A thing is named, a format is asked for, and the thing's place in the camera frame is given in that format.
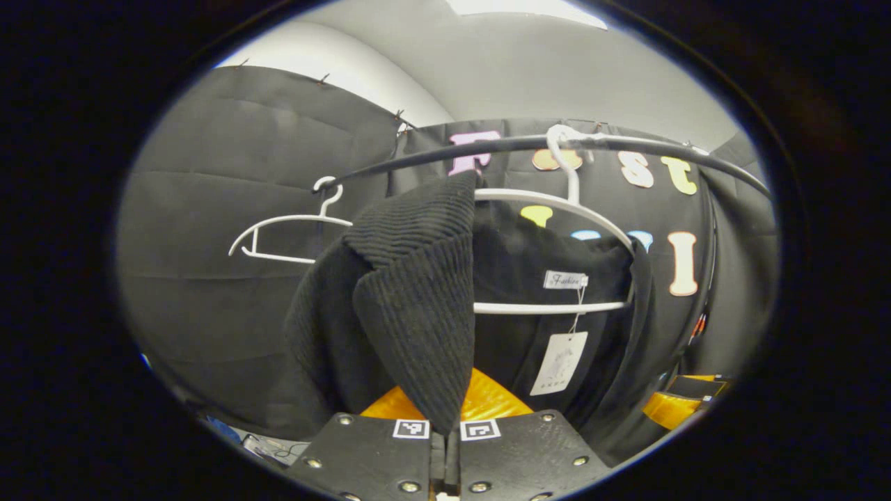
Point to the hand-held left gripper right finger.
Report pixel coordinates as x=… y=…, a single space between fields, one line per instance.
x=522 y=459

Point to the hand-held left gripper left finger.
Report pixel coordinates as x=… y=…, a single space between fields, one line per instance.
x=376 y=459

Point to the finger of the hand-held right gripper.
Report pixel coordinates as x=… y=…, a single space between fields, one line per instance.
x=696 y=386
x=672 y=410

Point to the black knit cardigan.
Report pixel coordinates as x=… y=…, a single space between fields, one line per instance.
x=418 y=306

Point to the white plastic clothes hanger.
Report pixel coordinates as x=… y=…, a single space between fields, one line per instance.
x=278 y=257
x=550 y=307

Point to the black metal clothes rack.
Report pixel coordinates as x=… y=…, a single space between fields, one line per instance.
x=501 y=145

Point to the small orange object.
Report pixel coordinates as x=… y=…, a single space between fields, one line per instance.
x=699 y=325

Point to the blue object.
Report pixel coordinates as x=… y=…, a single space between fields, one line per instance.
x=226 y=429

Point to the black backdrop cloth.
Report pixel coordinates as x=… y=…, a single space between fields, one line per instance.
x=209 y=209

